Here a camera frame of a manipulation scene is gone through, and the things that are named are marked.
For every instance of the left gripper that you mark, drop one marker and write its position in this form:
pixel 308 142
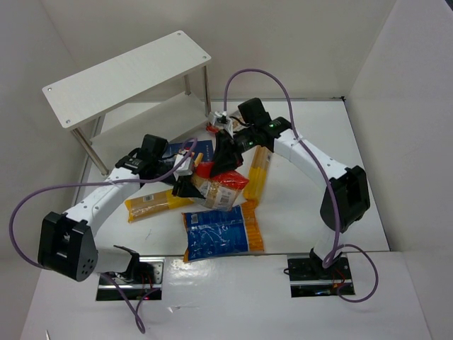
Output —
pixel 178 182

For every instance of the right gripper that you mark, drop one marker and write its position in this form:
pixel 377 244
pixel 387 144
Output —
pixel 227 146

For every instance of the red fusilli pasta bag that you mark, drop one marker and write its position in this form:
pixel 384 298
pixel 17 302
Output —
pixel 218 192

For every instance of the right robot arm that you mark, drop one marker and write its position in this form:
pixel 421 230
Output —
pixel 345 189

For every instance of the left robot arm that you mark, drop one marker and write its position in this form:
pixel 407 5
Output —
pixel 67 240

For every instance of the blue Barilla pasta box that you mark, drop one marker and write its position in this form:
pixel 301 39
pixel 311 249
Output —
pixel 203 147

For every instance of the red macaroni bag near shelf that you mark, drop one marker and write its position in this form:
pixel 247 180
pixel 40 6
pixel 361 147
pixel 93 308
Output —
pixel 238 123

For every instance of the blue and orange pasta bag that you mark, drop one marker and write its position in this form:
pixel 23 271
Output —
pixel 215 233

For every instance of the white two-tier shelf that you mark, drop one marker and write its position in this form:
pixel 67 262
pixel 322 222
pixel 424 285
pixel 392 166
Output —
pixel 160 88

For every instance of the yellow spaghetti pack right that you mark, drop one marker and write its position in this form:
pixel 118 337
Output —
pixel 257 175

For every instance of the yellow spaghetti pack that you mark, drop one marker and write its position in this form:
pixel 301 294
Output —
pixel 148 205
pixel 257 175

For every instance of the yellow spaghetti pack left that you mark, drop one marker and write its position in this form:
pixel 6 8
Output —
pixel 148 205

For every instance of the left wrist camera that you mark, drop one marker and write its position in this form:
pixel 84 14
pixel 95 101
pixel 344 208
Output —
pixel 184 164

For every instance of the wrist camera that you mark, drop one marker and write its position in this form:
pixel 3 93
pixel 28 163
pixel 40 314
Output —
pixel 217 121
pixel 184 164

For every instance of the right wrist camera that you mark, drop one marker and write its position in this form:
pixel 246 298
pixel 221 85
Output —
pixel 217 121

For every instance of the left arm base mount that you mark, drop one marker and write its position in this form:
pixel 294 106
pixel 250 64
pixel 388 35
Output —
pixel 147 283

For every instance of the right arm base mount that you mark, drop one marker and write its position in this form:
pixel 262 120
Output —
pixel 308 279

